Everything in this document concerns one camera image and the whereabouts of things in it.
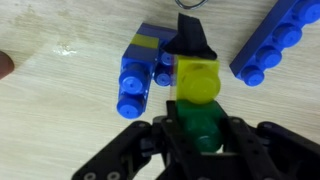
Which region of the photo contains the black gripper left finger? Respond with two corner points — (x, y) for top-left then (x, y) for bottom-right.
(70, 99), (201, 180)

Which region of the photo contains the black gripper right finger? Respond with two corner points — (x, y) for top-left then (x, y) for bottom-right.
(213, 114), (320, 180)

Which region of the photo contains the blue and yellow block stack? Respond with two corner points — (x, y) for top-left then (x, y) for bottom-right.
(116, 22), (179, 120)

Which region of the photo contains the yellow green red block stack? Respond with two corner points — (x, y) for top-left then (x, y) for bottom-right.
(162, 13), (228, 155)

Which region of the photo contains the long blue building block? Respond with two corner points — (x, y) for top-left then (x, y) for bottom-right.
(229, 0), (320, 88)

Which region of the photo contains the red-brown sauce bottle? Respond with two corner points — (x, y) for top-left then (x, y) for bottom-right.
(0, 50), (15, 80)

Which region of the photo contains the metal pot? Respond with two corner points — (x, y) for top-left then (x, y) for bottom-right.
(174, 0), (209, 10)

